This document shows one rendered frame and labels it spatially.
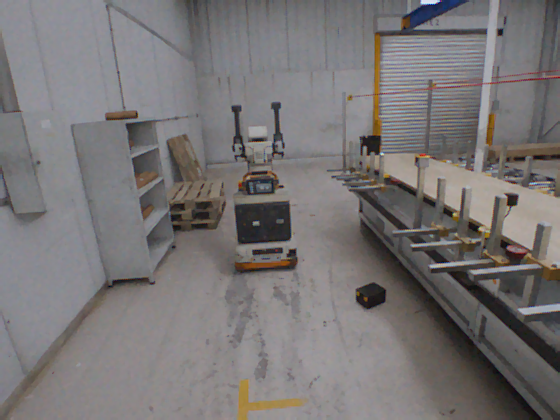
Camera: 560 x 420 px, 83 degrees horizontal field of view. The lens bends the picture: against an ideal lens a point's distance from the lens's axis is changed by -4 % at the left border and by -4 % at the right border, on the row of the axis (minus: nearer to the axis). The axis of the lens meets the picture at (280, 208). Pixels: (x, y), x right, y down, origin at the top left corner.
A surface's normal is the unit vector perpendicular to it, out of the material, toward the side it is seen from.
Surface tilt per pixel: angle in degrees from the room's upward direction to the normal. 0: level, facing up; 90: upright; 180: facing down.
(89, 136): 90
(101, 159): 90
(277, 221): 90
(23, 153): 90
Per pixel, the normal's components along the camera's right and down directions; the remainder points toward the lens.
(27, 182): 0.07, 0.29
